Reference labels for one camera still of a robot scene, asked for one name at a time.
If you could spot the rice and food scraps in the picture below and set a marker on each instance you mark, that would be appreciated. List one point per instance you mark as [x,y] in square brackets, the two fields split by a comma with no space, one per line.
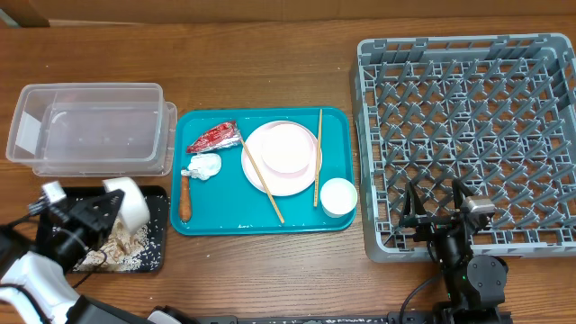
[126,252]

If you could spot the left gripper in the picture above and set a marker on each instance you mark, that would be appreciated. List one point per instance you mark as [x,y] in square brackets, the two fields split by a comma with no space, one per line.
[94,230]

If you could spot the teal plastic serving tray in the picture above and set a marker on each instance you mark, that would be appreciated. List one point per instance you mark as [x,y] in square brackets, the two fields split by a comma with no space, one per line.
[228,204]

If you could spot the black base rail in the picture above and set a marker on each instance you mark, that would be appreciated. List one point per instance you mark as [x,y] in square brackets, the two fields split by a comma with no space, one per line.
[292,320]

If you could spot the wooden chopstick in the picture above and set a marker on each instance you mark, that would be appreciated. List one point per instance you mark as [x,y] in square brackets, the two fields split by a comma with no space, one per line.
[318,161]
[262,181]

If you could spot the clear plastic bin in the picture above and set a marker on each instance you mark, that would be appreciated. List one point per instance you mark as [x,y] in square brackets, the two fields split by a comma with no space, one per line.
[93,129]

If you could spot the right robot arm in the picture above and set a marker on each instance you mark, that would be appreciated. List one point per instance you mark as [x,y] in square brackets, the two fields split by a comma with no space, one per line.
[475,284]

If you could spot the white bowl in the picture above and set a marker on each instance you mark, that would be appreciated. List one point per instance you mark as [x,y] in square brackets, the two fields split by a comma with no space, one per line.
[134,212]

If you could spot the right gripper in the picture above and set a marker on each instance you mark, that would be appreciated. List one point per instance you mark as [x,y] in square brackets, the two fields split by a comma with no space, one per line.
[414,215]

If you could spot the black plastic tray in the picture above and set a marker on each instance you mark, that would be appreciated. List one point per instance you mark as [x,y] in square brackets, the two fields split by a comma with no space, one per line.
[155,207]

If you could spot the orange carrot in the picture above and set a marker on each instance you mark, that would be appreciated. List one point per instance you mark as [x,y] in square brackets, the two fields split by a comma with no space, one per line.
[185,209]

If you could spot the red snack wrapper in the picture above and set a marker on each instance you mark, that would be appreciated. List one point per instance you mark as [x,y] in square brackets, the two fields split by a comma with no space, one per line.
[222,136]

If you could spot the white tissue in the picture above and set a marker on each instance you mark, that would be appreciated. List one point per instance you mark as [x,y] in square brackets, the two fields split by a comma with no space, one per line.
[203,166]

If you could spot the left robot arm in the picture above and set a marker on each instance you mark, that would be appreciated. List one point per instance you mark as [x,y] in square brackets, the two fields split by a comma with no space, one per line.
[37,287]

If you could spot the grey dishwasher rack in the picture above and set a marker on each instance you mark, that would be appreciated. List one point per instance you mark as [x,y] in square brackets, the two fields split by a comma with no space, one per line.
[495,111]

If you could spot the white plastic cup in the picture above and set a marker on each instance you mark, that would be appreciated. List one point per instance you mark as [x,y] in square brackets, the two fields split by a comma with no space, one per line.
[338,197]

